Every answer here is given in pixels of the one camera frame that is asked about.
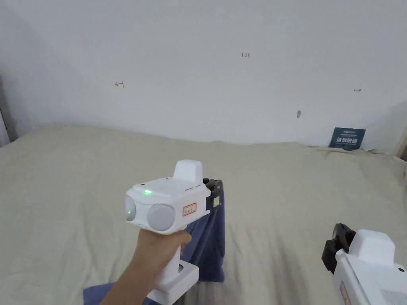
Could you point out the person's left hand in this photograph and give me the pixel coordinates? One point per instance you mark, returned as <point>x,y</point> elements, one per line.
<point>159,251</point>

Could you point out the bed with beige sheet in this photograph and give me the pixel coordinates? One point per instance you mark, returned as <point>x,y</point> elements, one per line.
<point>63,190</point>

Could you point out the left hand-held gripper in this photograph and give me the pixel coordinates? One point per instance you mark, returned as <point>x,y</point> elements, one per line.
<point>165,197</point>

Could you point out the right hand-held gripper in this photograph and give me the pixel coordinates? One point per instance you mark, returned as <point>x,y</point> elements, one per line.
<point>369,270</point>

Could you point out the dark blue printed card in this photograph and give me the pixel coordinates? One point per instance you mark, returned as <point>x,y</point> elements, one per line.
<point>347,138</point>

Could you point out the dark blue garment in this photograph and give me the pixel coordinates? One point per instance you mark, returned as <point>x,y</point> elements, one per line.
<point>213,241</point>

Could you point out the person's left forearm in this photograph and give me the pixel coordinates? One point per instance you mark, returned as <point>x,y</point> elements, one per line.
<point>130,281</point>

